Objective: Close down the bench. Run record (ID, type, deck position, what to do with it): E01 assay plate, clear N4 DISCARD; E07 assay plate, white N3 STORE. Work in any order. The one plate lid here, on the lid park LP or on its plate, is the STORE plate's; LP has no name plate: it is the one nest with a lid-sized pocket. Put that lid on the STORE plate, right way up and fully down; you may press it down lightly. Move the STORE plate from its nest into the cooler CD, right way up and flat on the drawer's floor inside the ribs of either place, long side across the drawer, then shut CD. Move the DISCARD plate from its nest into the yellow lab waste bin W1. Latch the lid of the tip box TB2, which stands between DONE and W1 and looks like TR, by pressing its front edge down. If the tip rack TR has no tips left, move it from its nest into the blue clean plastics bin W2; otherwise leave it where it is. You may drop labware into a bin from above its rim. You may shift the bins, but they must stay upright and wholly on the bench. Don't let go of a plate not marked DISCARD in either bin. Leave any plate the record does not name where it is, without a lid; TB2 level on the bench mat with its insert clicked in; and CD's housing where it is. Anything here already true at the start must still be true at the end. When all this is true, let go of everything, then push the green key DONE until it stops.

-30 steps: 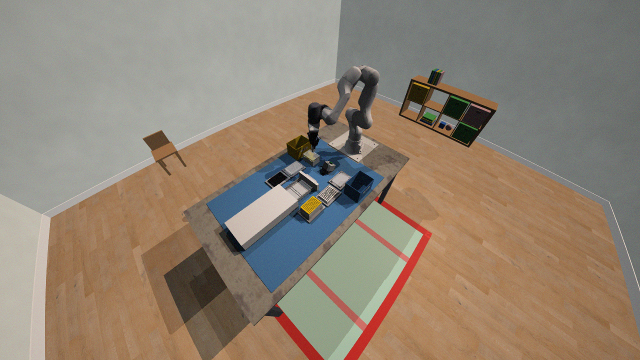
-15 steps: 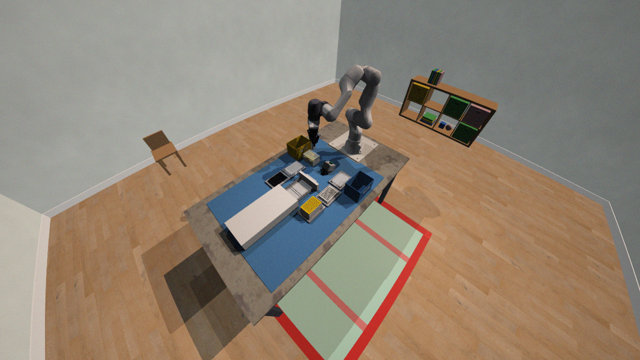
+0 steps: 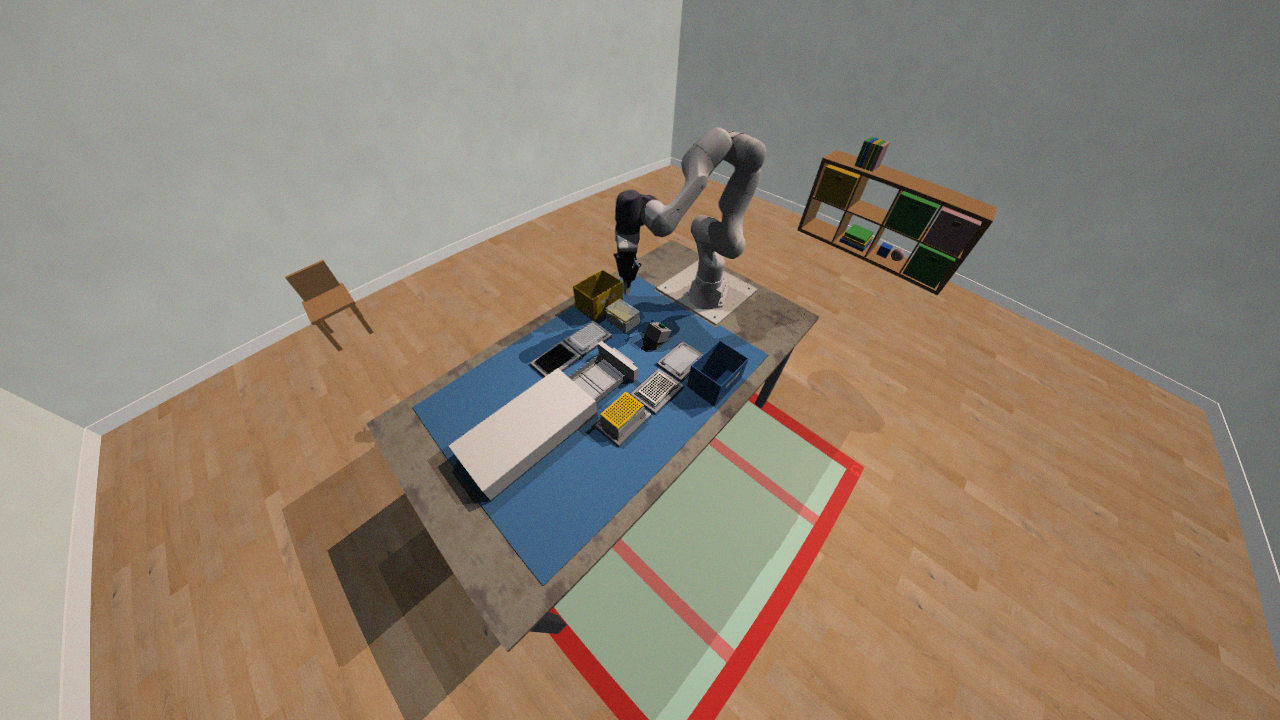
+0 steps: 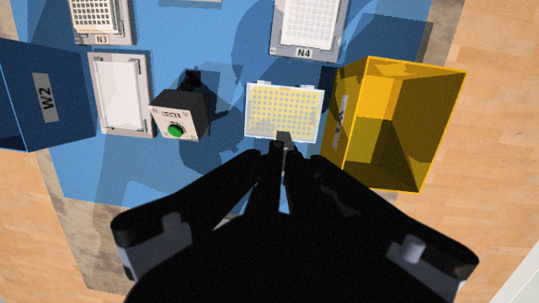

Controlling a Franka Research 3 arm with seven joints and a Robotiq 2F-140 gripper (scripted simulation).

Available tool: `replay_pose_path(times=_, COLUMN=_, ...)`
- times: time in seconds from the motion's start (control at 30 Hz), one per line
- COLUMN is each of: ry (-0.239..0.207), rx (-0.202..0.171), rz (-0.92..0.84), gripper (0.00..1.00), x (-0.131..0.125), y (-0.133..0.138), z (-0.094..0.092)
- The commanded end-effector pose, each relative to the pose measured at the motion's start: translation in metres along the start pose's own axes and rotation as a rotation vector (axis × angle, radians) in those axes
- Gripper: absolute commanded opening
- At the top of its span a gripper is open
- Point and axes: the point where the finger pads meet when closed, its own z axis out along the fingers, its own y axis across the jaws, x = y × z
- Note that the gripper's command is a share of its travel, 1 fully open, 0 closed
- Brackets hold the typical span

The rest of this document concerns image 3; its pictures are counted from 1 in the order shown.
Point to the yellow bin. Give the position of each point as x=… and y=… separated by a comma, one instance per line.
x=594, y=286

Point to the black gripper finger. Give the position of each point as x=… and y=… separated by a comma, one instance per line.
x=621, y=268
x=630, y=274

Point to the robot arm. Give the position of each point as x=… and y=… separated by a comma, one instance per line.
x=712, y=237

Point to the yellow plate with grid of black holes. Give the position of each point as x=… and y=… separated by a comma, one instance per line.
x=622, y=414

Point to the blue bench mat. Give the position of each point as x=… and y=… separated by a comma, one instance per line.
x=554, y=509

